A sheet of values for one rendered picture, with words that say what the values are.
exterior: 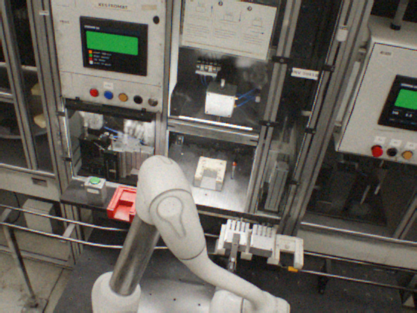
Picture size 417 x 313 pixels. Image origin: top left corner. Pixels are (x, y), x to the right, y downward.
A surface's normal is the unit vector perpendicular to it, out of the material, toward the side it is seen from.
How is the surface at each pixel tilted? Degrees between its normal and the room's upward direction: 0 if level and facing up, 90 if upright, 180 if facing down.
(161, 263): 0
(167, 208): 22
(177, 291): 0
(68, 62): 90
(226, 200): 0
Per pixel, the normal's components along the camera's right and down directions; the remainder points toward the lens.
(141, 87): -0.19, 0.60
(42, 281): 0.08, -0.78
